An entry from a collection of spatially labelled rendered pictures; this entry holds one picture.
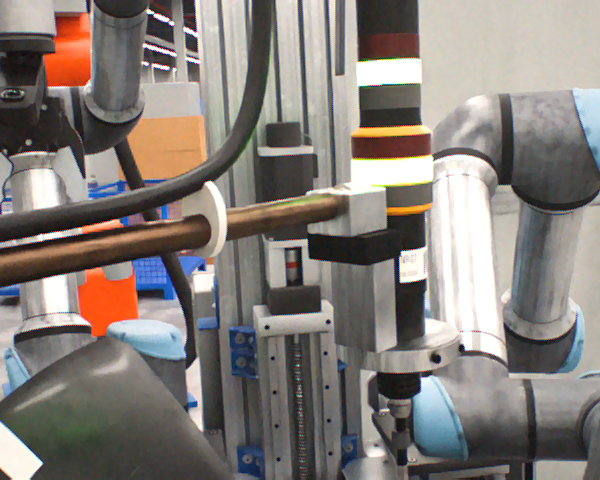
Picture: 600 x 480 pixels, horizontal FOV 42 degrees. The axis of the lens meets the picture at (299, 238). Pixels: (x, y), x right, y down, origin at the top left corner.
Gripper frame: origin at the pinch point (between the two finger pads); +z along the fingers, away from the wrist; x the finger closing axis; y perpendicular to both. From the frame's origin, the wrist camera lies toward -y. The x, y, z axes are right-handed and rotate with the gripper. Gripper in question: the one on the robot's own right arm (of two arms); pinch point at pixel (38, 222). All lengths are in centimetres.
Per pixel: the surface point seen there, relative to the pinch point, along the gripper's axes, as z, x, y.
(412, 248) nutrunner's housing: -3, -25, -52
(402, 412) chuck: 6, -25, -51
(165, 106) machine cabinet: -25, -57, 1018
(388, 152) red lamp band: -9, -24, -53
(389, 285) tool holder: -2, -24, -53
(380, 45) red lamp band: -14, -24, -52
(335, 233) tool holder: -5, -21, -54
